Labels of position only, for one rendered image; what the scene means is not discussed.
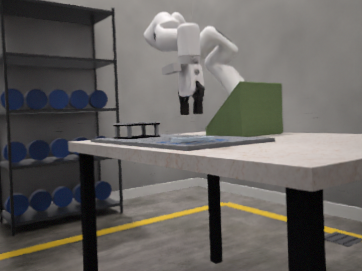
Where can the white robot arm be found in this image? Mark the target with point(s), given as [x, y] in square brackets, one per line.
[177, 35]

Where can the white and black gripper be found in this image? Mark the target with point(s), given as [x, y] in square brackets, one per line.
[191, 79]

